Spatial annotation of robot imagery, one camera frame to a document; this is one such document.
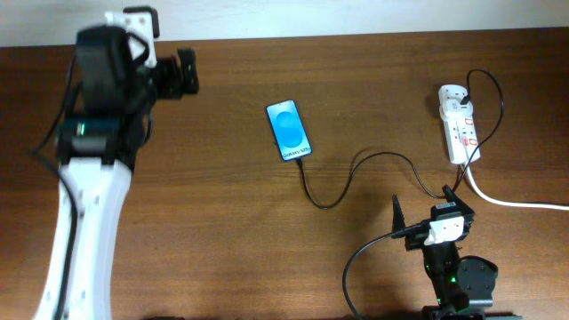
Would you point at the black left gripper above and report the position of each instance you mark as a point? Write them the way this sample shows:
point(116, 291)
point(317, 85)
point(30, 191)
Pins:
point(171, 84)

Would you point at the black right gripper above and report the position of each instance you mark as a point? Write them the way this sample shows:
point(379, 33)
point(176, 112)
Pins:
point(468, 212)

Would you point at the blue Galaxy smartphone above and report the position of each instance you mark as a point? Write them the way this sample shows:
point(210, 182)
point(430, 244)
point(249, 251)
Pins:
point(288, 129)

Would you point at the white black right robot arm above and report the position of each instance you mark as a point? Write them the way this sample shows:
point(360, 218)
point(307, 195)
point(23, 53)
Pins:
point(463, 285)

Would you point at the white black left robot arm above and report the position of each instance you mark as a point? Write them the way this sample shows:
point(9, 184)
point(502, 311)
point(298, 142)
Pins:
point(104, 120)

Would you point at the white USB charger adapter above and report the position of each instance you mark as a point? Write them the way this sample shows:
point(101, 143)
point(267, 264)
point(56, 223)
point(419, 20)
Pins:
point(454, 109)

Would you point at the white power strip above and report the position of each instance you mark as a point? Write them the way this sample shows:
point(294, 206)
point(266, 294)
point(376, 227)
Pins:
point(460, 134)

